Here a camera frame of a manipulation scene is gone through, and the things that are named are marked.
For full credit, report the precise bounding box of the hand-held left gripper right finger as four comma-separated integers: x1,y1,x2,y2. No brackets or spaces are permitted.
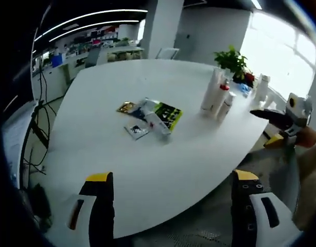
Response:
230,169,303,247

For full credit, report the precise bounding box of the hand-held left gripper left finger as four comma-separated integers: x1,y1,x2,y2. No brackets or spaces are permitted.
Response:
48,171,115,247

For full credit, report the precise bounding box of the white skincare tube dark band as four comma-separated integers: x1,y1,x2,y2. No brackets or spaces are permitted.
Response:
217,92,237,122

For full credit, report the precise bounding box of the white skincare bottle red collar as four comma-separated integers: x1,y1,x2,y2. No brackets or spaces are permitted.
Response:
213,78,231,118

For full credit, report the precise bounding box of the tall white skincare bottle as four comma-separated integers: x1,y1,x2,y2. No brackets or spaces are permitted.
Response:
200,68,225,116

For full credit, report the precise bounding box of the white skincare sachet dark print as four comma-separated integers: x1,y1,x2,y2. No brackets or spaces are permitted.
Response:
124,124,150,141

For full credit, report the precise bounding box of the white skincare tube red label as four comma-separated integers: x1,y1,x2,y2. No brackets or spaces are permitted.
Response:
144,111,172,137

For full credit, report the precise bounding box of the gold skincare sachet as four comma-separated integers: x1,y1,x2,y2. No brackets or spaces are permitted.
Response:
116,100,137,115

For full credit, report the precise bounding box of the green black skincare sachet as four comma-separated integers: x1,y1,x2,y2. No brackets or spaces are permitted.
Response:
152,101,184,133

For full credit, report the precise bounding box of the blue white skincare pack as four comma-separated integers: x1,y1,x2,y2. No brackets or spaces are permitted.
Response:
129,99,159,120

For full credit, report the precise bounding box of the white plastic container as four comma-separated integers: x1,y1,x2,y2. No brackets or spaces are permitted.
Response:
255,74,271,102

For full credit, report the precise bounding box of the blue glove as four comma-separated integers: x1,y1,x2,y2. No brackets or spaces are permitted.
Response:
236,82,252,95

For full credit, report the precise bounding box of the large bright window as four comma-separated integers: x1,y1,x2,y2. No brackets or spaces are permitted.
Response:
240,11,316,99

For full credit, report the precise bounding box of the green potted plant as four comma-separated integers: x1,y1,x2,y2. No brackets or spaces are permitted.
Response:
214,44,249,83

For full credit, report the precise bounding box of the black laptop stand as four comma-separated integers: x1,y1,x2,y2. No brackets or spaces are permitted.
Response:
21,99,59,168

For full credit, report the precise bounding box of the open white laptop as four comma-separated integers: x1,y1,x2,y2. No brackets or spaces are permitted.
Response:
1,102,38,189

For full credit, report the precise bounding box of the blue crate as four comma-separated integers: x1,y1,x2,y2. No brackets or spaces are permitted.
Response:
50,54,64,68

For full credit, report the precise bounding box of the low white display shelf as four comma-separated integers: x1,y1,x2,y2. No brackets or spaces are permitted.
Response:
106,47,145,63

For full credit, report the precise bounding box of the cluttered white workbench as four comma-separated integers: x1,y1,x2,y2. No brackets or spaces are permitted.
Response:
31,25,144,86

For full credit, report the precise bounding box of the straight ceiling strip light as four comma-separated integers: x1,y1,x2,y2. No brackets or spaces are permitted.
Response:
48,20,146,42
33,9,149,42

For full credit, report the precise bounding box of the black floor cable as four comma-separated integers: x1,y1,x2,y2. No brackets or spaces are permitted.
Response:
21,146,47,176

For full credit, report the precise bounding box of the white frame chair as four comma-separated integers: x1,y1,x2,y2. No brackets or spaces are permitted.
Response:
156,47,180,60

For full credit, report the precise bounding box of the black hanging cable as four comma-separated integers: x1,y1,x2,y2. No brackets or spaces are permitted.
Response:
35,48,58,104

